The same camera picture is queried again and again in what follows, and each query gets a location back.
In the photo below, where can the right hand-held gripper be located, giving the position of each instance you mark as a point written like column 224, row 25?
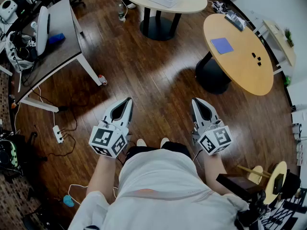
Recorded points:
column 221, row 135

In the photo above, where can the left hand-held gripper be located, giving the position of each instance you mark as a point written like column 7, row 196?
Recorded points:
column 103, row 138

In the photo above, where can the thin purple book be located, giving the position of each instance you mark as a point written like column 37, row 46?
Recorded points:
column 221, row 45

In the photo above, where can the person's right forearm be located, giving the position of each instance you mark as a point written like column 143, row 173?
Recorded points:
column 214, row 169

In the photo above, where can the person's left forearm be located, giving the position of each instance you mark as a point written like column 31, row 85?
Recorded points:
column 103, row 174

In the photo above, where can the person's left white shoe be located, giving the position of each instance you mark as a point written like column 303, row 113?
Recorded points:
column 141, row 142

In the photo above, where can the person's white shoe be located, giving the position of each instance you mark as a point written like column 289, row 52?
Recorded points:
column 141, row 142
column 164, row 141

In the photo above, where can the red-capped bottle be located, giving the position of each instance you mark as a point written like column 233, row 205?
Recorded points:
column 103, row 80

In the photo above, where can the person's black shorts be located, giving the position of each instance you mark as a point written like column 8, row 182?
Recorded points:
column 177, row 147

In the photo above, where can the person's right white shoe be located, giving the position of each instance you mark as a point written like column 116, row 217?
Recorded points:
column 164, row 141

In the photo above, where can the round wooden table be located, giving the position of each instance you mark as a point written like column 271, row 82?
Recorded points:
column 239, row 68

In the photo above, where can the white power strip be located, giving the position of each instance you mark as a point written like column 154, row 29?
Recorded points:
column 57, row 133

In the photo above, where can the black tablet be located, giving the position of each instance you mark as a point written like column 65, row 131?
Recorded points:
column 237, row 183

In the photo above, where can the wooden stool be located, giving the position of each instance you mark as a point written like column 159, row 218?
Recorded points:
column 254, row 176

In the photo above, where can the green plastic bag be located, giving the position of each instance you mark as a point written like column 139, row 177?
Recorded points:
column 287, row 81

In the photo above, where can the small yellow round table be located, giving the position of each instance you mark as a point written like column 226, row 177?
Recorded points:
column 281, row 168

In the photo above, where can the grey desk white legs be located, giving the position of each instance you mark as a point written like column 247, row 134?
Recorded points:
column 62, row 39

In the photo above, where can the person's white shirt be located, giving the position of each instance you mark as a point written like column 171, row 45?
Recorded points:
column 163, row 200

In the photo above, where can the white shelf unit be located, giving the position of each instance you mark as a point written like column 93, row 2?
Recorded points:
column 299, row 118

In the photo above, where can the blue cloth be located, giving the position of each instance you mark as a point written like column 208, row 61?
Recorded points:
column 57, row 38

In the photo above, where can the teal crumpled cloth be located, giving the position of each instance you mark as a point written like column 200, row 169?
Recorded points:
column 68, row 201

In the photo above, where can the black box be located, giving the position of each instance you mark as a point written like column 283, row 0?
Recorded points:
column 278, row 183

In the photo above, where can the clear water bottle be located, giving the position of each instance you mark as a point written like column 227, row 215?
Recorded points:
column 121, row 14

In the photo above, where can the light wood desk white legs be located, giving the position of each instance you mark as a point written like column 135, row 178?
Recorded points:
column 280, row 37

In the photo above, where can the pile of white black gear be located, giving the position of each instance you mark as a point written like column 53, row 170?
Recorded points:
column 219, row 7

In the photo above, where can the white monitor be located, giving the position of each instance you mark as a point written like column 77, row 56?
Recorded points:
column 42, row 32

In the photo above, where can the cream oval table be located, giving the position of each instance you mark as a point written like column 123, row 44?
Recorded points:
column 192, row 1

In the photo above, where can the black green backpack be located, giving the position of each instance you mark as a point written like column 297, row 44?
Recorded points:
column 9, row 154

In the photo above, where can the potted green plant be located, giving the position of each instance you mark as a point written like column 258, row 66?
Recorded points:
column 288, row 36

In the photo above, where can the white cup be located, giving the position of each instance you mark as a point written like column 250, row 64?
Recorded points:
column 33, row 25

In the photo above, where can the black chest mount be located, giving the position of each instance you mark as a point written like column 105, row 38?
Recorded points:
column 256, row 207

